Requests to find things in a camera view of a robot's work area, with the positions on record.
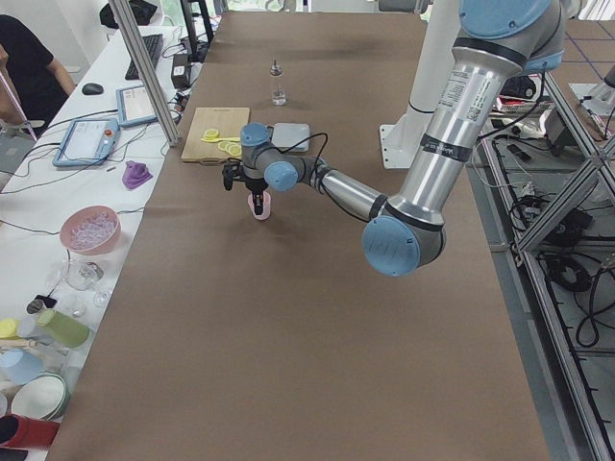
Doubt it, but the lemon slice upper left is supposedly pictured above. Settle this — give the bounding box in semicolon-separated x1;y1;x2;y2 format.
217;141;234;150

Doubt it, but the blue teach pendant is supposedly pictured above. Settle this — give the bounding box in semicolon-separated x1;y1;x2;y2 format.
116;85;158;128
52;118;120;168

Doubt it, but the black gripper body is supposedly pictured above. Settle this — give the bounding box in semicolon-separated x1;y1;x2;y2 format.
242;170;265;194

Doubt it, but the lemon slice middle left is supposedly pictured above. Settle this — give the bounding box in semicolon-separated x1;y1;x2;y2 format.
220;142;241;155

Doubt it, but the blue teach pendant far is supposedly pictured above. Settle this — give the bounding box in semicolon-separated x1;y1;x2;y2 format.
116;85;158;128

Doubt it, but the aluminium frame post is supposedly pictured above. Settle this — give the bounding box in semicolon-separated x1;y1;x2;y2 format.
109;0;180;147

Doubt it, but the lemon slice front left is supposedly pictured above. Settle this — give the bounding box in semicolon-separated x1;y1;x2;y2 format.
227;145;241;157

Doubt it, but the white green bowl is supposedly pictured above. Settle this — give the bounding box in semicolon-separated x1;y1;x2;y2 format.
11;374;69;421

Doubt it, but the light blue cup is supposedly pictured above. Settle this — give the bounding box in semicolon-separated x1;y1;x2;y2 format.
1;349;43;385

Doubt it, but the glass sauce bottle metal spout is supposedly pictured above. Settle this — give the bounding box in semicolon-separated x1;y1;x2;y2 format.
269;59;286;107

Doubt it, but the person in black shirt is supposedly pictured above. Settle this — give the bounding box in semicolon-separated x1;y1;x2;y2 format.
1;14;76;125

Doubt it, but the wooden cutting board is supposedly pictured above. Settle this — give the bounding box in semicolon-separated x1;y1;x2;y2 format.
181;108;250;165

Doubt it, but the green cup lying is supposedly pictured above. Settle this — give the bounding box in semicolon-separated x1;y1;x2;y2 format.
36;309;90;349

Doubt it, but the lemon slice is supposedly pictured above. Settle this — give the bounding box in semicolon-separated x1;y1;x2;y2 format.
227;145;241;157
217;141;234;150
202;128;219;141
220;142;241;155

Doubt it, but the blue teach pendant near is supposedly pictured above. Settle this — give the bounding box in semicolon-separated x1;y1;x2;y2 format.
52;118;120;168

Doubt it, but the pink bowl with ice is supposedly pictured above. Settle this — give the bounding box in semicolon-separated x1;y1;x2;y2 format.
60;206;121;255

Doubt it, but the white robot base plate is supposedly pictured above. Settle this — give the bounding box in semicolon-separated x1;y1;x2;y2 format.
379;106;433;169

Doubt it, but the clear wine glass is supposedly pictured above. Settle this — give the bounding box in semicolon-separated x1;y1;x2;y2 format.
62;261;104;291

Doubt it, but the yellow plastic knife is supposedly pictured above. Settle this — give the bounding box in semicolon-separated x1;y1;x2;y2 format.
201;136;240;143

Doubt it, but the pink plastic cup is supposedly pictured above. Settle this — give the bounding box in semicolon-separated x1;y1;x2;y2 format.
247;191;271;221

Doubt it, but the black keyboard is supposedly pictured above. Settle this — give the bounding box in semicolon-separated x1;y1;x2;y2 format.
124;34;165;82

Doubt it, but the red cup lying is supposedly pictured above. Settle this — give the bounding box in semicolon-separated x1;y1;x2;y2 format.
1;414;60;449

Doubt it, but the lemon slice top right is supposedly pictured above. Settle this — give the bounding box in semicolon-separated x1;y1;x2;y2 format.
202;128;219;141

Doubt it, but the black computer mouse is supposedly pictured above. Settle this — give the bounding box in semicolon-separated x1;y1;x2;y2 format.
82;83;105;96

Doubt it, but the yellow lid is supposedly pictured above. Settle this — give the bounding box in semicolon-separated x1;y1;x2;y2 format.
0;318;19;340

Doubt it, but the silver digital kitchen scale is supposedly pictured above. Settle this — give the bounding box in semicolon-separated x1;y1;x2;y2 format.
268;122;311;153

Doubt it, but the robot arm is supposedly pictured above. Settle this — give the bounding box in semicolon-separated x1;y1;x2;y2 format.
223;1;575;277

